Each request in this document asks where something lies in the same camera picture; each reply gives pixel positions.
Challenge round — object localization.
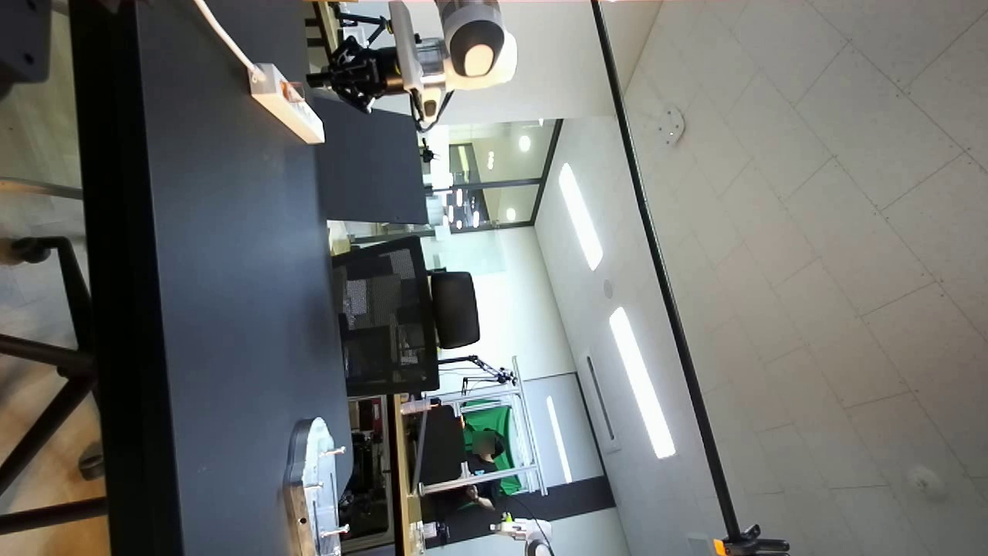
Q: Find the glass partition window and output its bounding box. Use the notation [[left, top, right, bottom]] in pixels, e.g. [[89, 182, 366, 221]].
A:
[[446, 119, 564, 231]]

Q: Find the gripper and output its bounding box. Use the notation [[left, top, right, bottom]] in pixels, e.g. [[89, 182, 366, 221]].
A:
[[306, 37, 404, 114]]

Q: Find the black chair base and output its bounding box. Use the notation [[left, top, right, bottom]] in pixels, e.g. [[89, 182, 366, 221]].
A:
[[0, 236, 110, 537]]

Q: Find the white robot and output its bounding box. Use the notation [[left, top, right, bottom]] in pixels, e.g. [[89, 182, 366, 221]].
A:
[[489, 514, 555, 556]]

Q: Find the black monitor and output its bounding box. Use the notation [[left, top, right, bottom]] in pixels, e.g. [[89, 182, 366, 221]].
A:
[[421, 405, 466, 487]]

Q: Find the round metal plate with bolts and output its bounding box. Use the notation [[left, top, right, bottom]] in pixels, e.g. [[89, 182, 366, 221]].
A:
[[283, 417, 353, 556]]

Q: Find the black pole stand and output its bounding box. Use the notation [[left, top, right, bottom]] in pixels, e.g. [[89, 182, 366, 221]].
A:
[[590, 0, 791, 556]]

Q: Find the smoke detector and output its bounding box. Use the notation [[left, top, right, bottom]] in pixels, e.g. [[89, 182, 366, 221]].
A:
[[656, 105, 686, 147], [908, 465, 947, 503]]

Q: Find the black mesh office chair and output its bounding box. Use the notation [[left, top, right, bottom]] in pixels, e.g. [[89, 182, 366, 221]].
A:
[[331, 236, 482, 398]]

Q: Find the person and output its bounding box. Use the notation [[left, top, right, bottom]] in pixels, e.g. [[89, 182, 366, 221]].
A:
[[462, 431, 507, 512]]

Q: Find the aluminium frame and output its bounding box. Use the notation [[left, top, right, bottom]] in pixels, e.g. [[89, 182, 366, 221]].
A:
[[417, 357, 550, 497]]

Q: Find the dark partition panel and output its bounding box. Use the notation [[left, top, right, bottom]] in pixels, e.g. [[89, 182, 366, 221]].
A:
[[312, 93, 430, 225]]

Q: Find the wooden desk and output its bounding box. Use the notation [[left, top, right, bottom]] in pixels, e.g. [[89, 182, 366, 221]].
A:
[[389, 394, 427, 556]]

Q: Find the long ceiling light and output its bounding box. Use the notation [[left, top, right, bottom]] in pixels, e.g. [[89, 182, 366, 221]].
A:
[[608, 307, 678, 460], [557, 162, 604, 272]]

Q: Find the camera on mount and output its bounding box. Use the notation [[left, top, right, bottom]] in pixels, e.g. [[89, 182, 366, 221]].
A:
[[437, 354, 519, 396]]

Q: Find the white cable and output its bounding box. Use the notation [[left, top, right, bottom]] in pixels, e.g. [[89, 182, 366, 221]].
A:
[[191, 0, 265, 81]]

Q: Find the white extension cord power strip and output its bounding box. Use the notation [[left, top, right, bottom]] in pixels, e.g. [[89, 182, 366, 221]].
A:
[[248, 63, 326, 146]]

